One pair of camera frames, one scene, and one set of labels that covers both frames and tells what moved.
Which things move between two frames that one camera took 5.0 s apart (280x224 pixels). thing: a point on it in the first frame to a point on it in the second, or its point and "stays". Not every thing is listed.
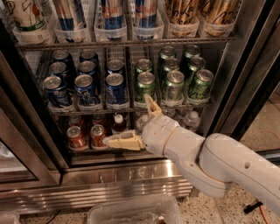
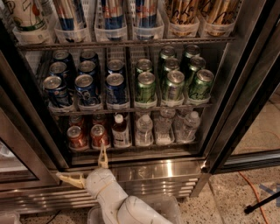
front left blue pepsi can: x=53 y=88 stays
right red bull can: x=146 y=13 stays
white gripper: x=157 y=131 to x=98 y=180
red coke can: x=97 y=135 stays
